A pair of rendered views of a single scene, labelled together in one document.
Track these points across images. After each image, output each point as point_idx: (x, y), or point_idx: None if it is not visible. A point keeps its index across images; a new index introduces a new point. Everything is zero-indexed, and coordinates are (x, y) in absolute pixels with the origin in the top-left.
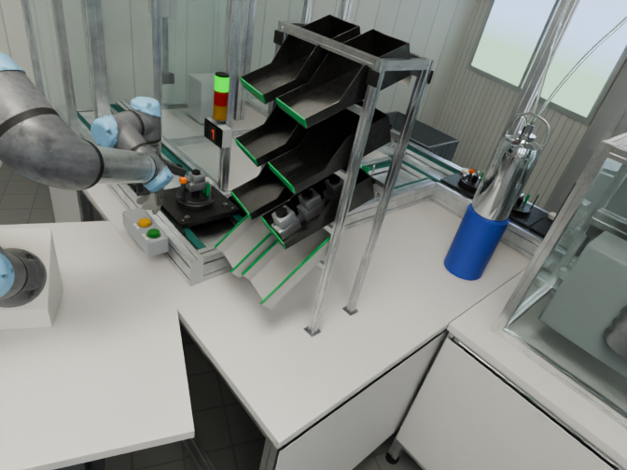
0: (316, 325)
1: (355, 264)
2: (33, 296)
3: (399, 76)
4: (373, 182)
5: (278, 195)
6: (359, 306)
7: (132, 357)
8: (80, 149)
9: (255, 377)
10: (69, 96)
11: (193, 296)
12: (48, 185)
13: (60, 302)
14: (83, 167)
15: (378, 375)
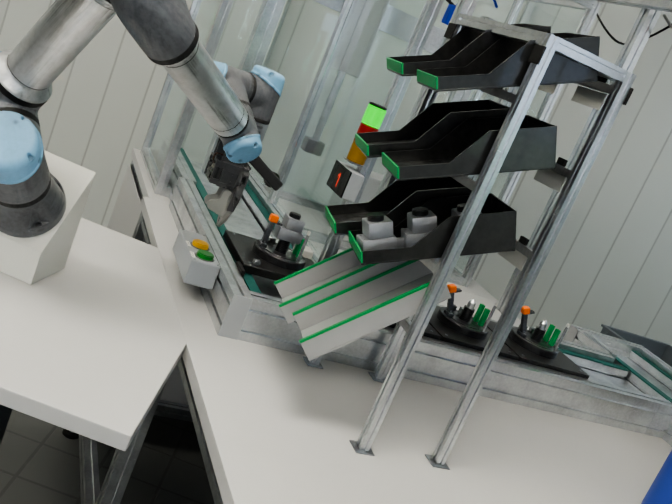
0: (370, 439)
1: (477, 430)
2: (35, 228)
3: (580, 76)
4: (524, 242)
5: None
6: (455, 466)
7: (102, 348)
8: (182, 9)
9: (246, 440)
10: (187, 111)
11: (215, 343)
12: (135, 33)
13: (53, 274)
14: (176, 27)
15: None
